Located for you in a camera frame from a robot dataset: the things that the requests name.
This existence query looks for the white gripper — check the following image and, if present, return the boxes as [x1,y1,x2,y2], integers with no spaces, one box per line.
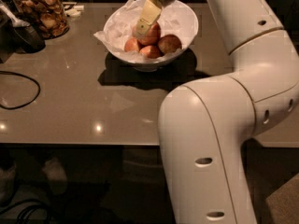
[134,0,176,37]

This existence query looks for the red apple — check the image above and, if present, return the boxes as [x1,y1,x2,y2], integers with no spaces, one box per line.
[158,35,182,55]
[132,22,161,46]
[139,45,162,59]
[124,37,142,52]

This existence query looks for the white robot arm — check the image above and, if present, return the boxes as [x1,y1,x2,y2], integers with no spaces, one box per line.
[158,0,299,224]

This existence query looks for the white ceramic bowl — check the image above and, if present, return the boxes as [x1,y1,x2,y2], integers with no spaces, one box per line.
[103,0,199,73]

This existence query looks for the white crumpled paper liner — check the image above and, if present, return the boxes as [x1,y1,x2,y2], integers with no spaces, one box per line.
[93,0,188,63]

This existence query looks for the small white items on table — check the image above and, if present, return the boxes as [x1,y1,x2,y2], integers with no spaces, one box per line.
[64,4,84,18]

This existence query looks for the glass jar of dried chips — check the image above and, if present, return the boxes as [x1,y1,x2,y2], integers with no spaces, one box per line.
[13,0,69,39]

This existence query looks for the black round appliance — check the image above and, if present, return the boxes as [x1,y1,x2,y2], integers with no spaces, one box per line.
[13,26,46,53]

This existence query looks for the white plastic scoop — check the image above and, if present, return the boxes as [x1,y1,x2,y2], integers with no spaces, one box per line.
[0,2,30,27]

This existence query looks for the right white shoe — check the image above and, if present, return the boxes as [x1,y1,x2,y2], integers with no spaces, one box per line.
[42,158,67,195]

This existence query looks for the white shoe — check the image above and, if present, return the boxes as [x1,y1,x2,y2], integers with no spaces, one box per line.
[42,158,67,195]
[0,163,16,205]

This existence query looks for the left white shoe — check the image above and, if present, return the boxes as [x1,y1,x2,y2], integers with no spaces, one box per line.
[0,163,16,205]

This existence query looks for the black cable on table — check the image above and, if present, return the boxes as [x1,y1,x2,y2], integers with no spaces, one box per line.
[0,70,42,111]

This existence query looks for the black cables on floor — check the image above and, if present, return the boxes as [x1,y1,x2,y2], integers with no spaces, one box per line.
[0,199,54,224]

